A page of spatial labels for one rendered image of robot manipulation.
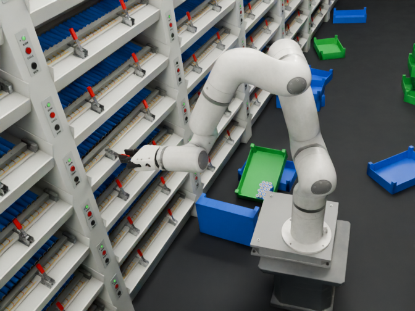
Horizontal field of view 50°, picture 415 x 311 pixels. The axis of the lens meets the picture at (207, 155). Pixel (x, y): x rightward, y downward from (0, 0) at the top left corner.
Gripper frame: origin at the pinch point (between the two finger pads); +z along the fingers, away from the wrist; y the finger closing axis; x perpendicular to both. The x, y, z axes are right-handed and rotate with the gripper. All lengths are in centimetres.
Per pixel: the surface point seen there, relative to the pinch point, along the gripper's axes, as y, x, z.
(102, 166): -5.7, -0.8, 7.4
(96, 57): 4.5, 35.8, -0.6
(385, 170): 112, -86, -66
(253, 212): 39, -58, -20
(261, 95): 154, -59, 19
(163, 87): 44.4, 4.2, 9.5
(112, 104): 5.6, 17.8, 2.3
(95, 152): -3.5, 3.7, 10.4
